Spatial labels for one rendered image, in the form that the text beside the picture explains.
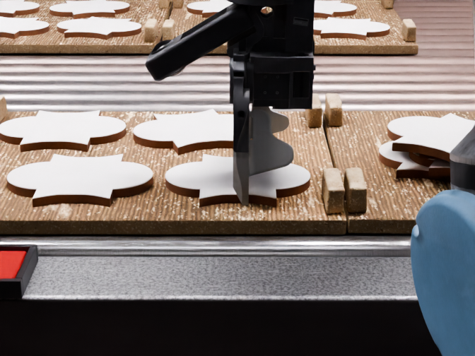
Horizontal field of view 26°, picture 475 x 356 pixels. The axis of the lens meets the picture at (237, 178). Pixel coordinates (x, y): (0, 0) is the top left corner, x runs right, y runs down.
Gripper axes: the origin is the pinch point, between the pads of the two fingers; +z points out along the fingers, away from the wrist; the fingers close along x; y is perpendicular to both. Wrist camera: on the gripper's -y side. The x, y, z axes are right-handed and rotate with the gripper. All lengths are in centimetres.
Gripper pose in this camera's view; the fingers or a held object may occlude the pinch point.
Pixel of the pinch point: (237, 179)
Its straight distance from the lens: 106.3
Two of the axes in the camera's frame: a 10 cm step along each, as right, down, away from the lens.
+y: 10.0, 0.1, 0.0
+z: -0.1, 9.3, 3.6
